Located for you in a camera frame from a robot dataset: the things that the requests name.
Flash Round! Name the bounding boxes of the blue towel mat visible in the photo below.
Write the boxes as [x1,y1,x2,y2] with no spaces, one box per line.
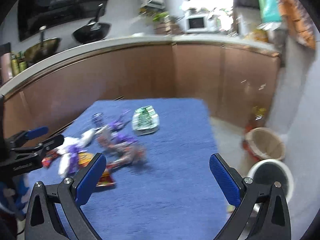
[26,97,237,240]

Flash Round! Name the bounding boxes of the green potted plant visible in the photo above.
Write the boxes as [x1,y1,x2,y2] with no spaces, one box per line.
[152,11,169,22]

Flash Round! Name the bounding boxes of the left gloved hand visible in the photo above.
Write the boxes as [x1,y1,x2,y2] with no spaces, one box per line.
[1,173,31,221]

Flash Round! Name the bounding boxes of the black wok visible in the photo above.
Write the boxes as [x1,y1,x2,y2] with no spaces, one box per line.
[72,3,112,44]

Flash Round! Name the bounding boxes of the beige bucket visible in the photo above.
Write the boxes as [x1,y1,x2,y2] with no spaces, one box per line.
[242,127,285,161]

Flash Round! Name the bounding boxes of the red snack packet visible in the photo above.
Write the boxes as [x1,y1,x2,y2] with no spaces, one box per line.
[42,150,60,168]

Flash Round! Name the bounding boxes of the white trash bin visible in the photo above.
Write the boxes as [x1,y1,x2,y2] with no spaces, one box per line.
[247,159,294,203]

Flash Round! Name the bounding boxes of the seasoning bottles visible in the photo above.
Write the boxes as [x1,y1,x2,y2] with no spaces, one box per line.
[11,51,28,76]

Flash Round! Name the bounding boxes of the red yellow snack wrapper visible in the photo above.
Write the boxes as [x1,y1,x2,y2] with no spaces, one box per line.
[78,152,116,188]

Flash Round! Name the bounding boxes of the brown kitchen cabinet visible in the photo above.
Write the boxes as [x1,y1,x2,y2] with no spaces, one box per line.
[1,35,280,137]

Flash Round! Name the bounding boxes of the purple glove wrapper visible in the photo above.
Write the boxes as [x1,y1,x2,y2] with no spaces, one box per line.
[58,144,87,178]

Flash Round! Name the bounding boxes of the teal hanging bag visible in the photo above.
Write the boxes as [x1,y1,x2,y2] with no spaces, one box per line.
[258,0,282,23]

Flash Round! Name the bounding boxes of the white microwave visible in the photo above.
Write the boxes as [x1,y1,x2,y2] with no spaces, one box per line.
[185,14,218,33]

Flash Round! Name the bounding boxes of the cooking oil bottle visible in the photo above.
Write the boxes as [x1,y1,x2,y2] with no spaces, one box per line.
[246,106,266,131]

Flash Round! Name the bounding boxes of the green milk carton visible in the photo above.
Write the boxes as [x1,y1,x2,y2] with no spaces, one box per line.
[131,105,160,136]

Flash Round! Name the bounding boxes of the steel wok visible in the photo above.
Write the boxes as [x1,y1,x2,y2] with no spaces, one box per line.
[24,25,61,63]

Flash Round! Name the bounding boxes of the purple twisted wrapper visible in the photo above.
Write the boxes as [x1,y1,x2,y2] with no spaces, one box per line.
[118,109,131,129]

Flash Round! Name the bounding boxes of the orange patterned cloth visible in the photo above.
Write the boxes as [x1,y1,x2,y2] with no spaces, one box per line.
[278,0,316,50]

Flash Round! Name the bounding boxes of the white tissue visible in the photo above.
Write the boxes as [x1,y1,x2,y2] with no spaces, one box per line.
[56,129,95,155]

